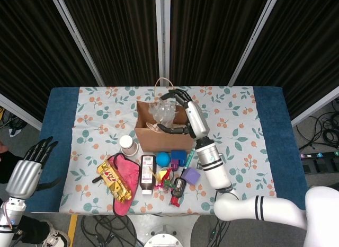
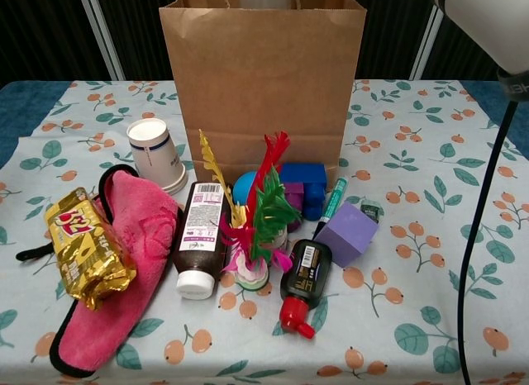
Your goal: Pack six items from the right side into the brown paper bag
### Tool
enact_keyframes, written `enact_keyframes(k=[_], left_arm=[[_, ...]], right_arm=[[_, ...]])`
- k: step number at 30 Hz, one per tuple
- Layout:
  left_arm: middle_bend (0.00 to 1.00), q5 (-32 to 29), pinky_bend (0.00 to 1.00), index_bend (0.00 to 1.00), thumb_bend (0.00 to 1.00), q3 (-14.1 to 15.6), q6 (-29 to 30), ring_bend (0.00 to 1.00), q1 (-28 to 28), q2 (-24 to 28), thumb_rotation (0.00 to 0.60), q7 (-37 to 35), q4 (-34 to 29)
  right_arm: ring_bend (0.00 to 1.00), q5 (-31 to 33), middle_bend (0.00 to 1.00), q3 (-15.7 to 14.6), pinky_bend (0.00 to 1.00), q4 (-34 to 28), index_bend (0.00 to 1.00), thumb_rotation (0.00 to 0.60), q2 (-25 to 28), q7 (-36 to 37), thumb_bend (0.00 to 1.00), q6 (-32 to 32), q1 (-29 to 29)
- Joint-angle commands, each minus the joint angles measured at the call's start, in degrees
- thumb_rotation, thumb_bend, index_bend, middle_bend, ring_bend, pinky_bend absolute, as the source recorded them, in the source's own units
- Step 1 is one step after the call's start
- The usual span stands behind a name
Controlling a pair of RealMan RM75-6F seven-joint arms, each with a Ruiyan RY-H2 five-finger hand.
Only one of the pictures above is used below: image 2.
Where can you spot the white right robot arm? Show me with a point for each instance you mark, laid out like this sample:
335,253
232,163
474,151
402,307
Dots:
487,21

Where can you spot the gold foil snack package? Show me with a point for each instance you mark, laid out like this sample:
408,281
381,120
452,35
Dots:
87,248

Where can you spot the purple foam cube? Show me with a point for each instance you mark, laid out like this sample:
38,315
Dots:
349,236

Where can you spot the floral tablecloth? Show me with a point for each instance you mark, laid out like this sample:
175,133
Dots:
392,277

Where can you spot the green marker pen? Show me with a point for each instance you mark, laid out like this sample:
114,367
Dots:
334,203

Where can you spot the black bottle red cap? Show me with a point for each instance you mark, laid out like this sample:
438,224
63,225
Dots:
306,269

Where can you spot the black pleated partition panel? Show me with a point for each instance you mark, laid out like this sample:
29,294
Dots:
140,29
454,58
41,29
388,29

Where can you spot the colourful feather shuttlecock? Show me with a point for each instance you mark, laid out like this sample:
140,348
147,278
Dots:
264,220

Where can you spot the brown bottle white cap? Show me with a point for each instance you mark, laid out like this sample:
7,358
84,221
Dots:
198,232

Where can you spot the white paper cup stack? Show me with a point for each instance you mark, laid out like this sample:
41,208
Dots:
155,153

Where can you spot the purple toy block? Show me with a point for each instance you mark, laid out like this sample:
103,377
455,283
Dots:
294,197

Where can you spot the blue ball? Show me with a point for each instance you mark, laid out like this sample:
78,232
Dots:
244,188

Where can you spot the pink towel black trim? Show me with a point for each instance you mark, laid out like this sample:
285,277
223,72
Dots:
144,224

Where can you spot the small green pencil sharpener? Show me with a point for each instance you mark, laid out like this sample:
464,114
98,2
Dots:
371,210

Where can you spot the blue toy block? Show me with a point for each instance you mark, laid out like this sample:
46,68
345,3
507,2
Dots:
306,174

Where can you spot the brown paper bag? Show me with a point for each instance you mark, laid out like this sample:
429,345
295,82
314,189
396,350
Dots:
264,71

